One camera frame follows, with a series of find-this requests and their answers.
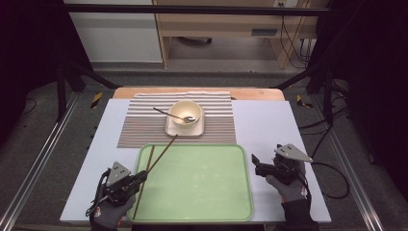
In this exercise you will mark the aluminium floor rail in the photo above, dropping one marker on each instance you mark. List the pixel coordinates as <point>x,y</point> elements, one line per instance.
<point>35,173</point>
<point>352,179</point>

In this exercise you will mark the black frame crossbar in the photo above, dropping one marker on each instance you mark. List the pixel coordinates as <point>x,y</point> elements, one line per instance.
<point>192,9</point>

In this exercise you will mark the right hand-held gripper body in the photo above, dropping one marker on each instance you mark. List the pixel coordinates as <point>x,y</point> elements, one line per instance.
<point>287,168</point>

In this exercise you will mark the cream square plate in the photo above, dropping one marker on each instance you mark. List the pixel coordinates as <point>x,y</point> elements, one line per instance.
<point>192,131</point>

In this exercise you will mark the cream bowl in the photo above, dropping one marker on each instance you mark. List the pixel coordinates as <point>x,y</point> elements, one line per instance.
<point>184,109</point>

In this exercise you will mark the person's right hand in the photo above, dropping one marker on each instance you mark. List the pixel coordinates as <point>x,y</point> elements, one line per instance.
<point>288,192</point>

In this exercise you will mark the wooden table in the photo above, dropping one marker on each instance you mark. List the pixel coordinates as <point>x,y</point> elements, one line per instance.
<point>256,93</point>

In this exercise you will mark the black metal stand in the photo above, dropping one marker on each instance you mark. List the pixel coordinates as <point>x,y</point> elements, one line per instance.
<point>61,89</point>
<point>327,96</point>

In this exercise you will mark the white cabinet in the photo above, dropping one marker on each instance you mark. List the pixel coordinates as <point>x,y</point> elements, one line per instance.
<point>118,38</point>

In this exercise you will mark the green tray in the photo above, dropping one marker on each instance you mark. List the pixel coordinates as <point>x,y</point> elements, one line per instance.
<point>198,183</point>

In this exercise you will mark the brown wooden chopstick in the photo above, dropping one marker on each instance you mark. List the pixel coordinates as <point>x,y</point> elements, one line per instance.
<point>162,154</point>
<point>143,183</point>

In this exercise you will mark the black curtain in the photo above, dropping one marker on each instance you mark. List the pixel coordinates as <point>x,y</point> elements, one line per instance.
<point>29,48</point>
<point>372,64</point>

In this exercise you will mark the yellow black tape strip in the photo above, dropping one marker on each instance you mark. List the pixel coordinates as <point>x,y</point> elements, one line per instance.
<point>301,101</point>
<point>96,100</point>

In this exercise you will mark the striped placemat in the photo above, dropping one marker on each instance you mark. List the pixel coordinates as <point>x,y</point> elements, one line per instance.
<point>144,128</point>

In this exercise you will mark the metal spoon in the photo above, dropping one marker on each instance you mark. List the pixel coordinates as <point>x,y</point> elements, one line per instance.
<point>170,114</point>

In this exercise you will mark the person's left hand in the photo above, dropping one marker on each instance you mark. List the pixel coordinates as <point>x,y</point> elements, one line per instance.
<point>112,215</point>

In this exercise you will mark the wooden desk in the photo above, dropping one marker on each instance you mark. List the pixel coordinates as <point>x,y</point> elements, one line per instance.
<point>224,25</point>

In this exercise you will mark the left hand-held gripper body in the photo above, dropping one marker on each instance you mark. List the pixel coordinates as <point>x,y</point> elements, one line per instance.
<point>120,186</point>

